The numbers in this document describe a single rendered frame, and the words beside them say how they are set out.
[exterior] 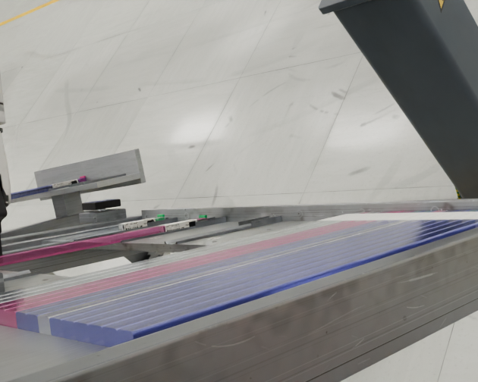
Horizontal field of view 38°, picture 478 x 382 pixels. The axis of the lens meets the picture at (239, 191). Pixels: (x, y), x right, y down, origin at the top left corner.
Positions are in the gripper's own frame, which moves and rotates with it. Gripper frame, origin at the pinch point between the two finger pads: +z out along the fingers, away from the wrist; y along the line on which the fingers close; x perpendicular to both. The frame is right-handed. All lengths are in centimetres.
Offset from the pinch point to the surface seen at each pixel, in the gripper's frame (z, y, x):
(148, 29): -83, -209, 202
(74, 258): 4.3, -7.9, 17.9
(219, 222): 0.4, 12.4, 30.2
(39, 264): 4.1, -7.9, 11.7
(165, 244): 0.8, 21.0, 12.6
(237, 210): -1.2, 15.0, 31.5
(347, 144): -10, -40, 137
